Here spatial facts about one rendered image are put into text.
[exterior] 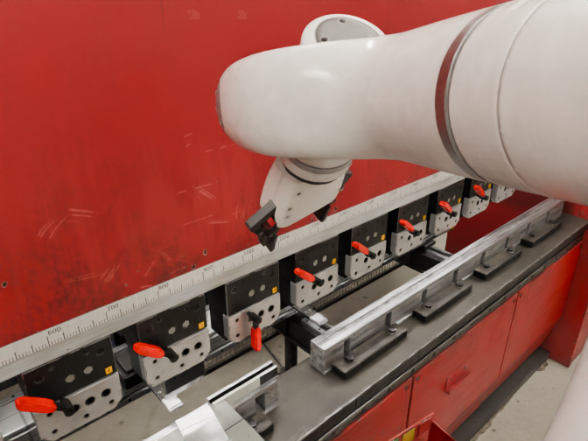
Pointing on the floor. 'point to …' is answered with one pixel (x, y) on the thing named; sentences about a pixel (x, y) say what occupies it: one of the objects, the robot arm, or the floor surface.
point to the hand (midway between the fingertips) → (293, 225)
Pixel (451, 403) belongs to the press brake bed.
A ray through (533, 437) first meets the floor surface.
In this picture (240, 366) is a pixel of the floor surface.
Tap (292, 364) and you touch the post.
